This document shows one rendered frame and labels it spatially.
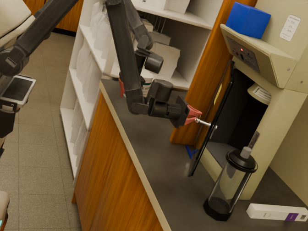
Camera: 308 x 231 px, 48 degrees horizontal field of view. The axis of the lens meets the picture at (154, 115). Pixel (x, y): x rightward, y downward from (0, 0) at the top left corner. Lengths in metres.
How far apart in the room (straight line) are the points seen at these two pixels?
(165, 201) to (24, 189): 1.50
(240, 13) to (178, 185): 0.66
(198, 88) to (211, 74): 0.08
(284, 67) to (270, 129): 0.23
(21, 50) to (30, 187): 1.60
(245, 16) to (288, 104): 0.33
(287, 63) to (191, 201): 0.57
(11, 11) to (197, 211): 0.92
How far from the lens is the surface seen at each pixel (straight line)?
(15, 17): 1.28
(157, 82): 1.14
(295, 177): 1.71
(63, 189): 2.61
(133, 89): 1.13
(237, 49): 1.31
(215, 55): 1.45
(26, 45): 1.13
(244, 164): 1.14
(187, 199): 1.27
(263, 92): 1.31
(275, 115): 1.24
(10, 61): 1.13
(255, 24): 1.28
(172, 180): 1.33
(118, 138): 1.69
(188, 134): 1.59
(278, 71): 1.15
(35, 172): 2.72
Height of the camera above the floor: 1.66
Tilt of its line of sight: 24 degrees down
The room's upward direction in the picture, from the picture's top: 20 degrees clockwise
